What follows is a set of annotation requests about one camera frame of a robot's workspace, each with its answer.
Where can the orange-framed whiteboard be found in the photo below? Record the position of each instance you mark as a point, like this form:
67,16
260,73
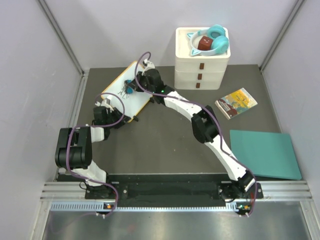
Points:
133,101

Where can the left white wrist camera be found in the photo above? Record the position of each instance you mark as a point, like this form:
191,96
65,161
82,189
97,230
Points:
105,103

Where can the white three-drawer storage box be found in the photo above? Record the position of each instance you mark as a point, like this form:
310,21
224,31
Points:
197,72

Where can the teal cat-ear headphones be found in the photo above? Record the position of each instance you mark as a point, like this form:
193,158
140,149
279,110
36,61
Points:
217,33

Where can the aluminium front rail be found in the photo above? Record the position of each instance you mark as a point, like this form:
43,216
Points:
69,196

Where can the teal foam pad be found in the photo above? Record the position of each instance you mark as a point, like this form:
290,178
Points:
266,154

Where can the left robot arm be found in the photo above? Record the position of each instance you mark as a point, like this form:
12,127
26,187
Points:
74,150

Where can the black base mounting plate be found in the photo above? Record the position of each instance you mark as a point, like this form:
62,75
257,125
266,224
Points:
182,190

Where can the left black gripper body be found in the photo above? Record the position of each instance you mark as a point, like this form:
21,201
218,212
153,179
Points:
113,116

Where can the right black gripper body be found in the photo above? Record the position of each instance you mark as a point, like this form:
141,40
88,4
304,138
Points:
142,80

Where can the yellow illustrated book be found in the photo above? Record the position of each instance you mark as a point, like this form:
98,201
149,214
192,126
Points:
236,103

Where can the dark red cube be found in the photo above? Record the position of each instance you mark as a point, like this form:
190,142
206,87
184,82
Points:
205,43

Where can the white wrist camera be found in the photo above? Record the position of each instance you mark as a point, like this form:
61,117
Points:
105,103
148,65

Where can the blue bone-shaped eraser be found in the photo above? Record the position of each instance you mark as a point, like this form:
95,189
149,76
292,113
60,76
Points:
129,87

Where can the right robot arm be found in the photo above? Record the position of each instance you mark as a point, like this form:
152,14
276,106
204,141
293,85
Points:
205,127

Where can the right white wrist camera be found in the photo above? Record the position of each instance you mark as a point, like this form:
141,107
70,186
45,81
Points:
148,65

